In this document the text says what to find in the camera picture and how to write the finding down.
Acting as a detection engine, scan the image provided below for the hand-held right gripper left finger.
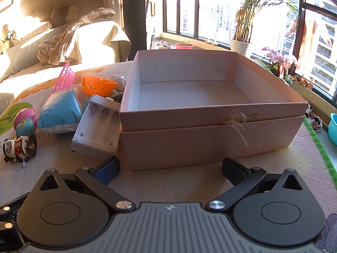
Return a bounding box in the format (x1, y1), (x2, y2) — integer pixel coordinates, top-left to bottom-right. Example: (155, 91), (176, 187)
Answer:
(39, 156), (135, 214)

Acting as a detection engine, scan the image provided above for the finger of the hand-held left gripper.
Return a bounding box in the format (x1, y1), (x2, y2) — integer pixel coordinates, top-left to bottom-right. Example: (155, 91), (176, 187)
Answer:
(0, 192), (30, 219)

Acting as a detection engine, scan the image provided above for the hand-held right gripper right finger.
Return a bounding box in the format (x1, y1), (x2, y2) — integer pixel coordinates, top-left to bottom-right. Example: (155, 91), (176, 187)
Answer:
(206, 157), (303, 213)

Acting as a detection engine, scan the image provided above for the white battery charger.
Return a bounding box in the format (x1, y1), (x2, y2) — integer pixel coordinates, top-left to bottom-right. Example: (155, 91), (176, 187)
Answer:
(72, 94), (124, 161)

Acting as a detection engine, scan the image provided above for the pink cardboard box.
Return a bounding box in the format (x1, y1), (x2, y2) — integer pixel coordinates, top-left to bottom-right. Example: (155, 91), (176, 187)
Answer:
(116, 50), (309, 171)

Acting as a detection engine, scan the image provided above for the panda wind-up toy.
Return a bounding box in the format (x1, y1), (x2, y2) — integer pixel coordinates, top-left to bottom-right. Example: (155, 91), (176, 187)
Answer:
(2, 134), (38, 168)

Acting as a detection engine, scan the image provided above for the blue and white packet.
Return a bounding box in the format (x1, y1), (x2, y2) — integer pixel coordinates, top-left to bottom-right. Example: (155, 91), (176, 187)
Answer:
(37, 86), (91, 134)

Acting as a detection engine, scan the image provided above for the orange toy ball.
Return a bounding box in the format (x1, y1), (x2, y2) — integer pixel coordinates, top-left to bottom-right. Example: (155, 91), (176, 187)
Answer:
(81, 74), (118, 97)

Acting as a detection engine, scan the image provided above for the pink and blue egg toy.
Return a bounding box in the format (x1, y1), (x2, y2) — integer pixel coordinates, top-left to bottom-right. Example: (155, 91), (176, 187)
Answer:
(14, 108), (37, 138)

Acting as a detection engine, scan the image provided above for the pink plastic mesh basket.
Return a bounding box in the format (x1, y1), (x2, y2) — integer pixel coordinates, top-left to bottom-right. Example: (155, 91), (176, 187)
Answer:
(50, 62), (76, 97)

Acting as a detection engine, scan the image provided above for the printed play mat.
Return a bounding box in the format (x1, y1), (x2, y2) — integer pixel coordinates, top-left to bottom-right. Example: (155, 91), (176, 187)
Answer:
(0, 61), (337, 253)

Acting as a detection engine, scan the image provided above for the small toy sneaker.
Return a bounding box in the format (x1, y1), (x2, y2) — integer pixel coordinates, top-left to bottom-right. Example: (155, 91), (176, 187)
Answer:
(311, 116), (323, 133)

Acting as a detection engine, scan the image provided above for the teal plastic basin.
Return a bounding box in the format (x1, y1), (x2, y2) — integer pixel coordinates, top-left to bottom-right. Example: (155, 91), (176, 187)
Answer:
(328, 113), (337, 146)

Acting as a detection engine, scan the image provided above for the pink orchid plant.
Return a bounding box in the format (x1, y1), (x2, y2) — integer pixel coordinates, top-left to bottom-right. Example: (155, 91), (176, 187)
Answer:
(261, 46), (298, 78)

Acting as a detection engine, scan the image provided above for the potted palm in white pot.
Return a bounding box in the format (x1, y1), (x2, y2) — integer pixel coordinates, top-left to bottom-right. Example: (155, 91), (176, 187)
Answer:
(230, 0), (303, 58)

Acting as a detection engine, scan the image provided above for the pink flowerpot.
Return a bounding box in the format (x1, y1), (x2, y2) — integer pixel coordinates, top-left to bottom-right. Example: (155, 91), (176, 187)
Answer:
(174, 35), (194, 50)

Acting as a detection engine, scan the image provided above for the bed with beige duvet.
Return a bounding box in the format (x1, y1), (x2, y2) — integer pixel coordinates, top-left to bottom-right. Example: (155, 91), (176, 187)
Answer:
(0, 4), (131, 111)

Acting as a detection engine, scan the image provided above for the beige down jacket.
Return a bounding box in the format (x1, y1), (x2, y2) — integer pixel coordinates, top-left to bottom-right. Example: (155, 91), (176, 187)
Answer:
(36, 7), (116, 66)

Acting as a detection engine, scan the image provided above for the hanging floral garment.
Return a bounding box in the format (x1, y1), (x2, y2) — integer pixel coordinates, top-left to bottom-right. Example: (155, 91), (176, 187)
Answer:
(286, 11), (329, 69)

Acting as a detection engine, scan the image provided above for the white stick vacuum cleaner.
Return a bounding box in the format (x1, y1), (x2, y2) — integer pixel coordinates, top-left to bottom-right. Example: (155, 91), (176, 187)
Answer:
(145, 0), (165, 50)

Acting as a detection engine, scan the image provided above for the white plush toy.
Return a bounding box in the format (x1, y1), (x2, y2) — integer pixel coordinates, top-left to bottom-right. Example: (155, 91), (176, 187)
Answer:
(50, 5), (82, 27)

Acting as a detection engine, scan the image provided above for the white sofa pillow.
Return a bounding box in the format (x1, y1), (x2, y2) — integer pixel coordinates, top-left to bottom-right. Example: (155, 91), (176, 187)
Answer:
(0, 4), (52, 45)

